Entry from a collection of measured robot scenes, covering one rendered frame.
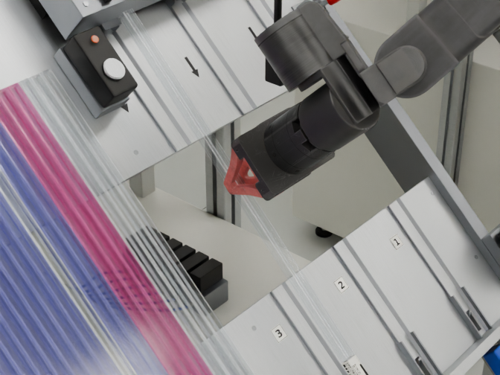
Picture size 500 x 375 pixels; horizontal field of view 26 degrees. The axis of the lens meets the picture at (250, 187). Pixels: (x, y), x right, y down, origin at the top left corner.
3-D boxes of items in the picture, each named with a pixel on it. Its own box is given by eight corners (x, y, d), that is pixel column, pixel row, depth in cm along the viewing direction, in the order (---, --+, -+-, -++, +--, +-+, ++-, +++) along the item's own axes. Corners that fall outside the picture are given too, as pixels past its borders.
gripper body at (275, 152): (225, 145, 103) (269, 112, 97) (291, 109, 110) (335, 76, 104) (262, 203, 103) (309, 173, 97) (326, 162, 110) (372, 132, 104)
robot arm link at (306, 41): (434, 71, 92) (434, 70, 101) (360, -41, 92) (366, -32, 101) (319, 148, 95) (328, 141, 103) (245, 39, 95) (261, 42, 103)
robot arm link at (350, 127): (362, 135, 95) (396, 110, 98) (318, 68, 95) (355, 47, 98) (315, 165, 100) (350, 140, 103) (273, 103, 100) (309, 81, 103)
